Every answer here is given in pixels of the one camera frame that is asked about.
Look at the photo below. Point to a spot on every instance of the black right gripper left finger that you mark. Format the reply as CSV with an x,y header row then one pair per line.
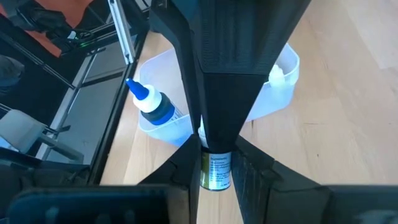
x,y
186,168

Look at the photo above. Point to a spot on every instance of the small white-capped dropper bottle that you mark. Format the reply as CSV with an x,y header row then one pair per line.
x,y
276,76

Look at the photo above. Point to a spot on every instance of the black aluminium table frame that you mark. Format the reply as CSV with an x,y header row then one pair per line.
x,y
107,140

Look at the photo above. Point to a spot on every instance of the black device with green light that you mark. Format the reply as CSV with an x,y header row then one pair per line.
x,y
46,18

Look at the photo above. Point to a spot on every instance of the small green dropper bottle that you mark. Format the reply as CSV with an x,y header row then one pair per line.
x,y
216,171

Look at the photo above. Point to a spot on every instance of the silver metal bracket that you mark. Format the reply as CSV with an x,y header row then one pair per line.
x,y
122,34

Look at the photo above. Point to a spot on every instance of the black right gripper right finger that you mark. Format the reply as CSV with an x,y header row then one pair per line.
x,y
255,180

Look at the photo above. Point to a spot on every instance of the clear plastic container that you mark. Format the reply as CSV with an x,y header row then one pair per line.
x,y
161,71

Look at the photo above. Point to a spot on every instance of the blue food coloring bottle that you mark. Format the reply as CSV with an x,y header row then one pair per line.
x,y
155,107

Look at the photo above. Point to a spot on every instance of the grey chair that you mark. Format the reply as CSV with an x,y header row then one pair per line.
x,y
21,130

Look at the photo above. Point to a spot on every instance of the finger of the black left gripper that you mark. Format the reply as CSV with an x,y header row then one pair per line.
x,y
186,56
230,62

